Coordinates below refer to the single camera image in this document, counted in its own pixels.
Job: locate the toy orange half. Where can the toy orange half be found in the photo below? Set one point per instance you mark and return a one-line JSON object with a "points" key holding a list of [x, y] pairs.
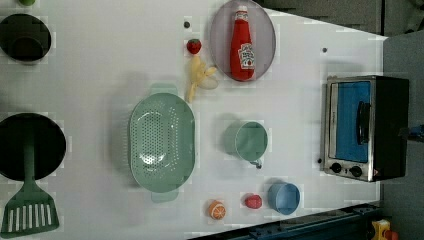
{"points": [[217, 210]]}

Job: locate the red toy strawberry near cup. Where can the red toy strawberry near cup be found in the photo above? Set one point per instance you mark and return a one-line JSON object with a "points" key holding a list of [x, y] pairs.
{"points": [[253, 201]]}

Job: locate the black round pan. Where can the black round pan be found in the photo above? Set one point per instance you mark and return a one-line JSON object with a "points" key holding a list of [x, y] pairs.
{"points": [[49, 144]]}

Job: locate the green oval colander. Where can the green oval colander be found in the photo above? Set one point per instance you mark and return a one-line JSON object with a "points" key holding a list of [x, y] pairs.
{"points": [[162, 142]]}

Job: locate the blue cup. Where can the blue cup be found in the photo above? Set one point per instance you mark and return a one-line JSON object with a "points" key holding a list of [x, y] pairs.
{"points": [[283, 197]]}

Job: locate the blue metal frame rail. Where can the blue metal frame rail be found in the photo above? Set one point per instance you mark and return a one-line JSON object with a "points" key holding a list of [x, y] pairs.
{"points": [[350, 223]]}

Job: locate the silver toaster oven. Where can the silver toaster oven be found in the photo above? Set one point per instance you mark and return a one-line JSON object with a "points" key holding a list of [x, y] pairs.
{"points": [[363, 119]]}

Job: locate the red ketchup bottle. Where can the red ketchup bottle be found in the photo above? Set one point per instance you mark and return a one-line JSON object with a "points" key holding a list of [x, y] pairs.
{"points": [[242, 56]]}

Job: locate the green slotted spatula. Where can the green slotted spatula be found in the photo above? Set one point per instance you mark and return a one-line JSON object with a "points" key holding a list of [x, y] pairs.
{"points": [[31, 210]]}

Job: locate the yellow toy banana peel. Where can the yellow toy banana peel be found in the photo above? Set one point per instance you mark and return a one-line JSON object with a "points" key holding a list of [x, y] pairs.
{"points": [[200, 77]]}

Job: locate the black bowl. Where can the black bowl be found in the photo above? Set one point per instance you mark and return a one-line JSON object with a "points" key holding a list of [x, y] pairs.
{"points": [[24, 37]]}

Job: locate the grey round plate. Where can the grey round plate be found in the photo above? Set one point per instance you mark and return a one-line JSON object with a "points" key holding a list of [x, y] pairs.
{"points": [[262, 35]]}

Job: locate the yellow and red toy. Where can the yellow and red toy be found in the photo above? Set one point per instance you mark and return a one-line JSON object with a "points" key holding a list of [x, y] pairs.
{"points": [[383, 231]]}

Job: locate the green mug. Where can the green mug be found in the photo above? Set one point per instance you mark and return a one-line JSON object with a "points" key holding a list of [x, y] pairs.
{"points": [[246, 140]]}

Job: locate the green toy fruit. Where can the green toy fruit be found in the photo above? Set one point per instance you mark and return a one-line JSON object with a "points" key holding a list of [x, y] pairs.
{"points": [[27, 2]]}

